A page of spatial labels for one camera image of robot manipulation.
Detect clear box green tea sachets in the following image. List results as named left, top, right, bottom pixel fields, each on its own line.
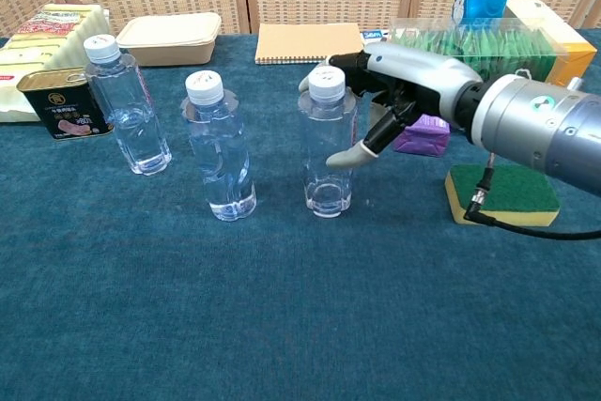
left=380, top=17, right=572, bottom=87

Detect yellow white carton box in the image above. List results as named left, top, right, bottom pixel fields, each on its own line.
left=504, top=0, right=598, bottom=91

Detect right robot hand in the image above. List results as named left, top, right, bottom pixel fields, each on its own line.
left=299, top=41, right=485, bottom=170

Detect kraft spiral notebook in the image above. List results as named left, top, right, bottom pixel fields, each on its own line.
left=254, top=23, right=367, bottom=67

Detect kraft lunch box with lid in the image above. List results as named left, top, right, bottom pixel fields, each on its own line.
left=115, top=11, right=223, bottom=68

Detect cream foam sponge package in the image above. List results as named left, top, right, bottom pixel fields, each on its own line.
left=0, top=3, right=112, bottom=124

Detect black luncheon meat can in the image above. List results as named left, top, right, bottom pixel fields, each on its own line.
left=16, top=67, right=115, bottom=142

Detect yellow green scouring sponge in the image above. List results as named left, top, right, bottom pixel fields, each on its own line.
left=444, top=163, right=561, bottom=227

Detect teal table cloth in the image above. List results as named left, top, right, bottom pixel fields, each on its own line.
left=0, top=27, right=601, bottom=401

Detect purple wrapped pack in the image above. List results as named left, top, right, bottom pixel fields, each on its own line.
left=393, top=114, right=452, bottom=158

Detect white blue toothpaste box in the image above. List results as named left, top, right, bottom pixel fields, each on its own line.
left=360, top=28, right=391, bottom=48

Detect clear water bottle white cap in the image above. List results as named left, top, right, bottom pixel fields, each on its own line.
left=83, top=33, right=173, bottom=177
left=181, top=69, right=257, bottom=223
left=298, top=65, right=361, bottom=219

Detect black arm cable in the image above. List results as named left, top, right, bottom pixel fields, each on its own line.
left=463, top=151, right=601, bottom=240

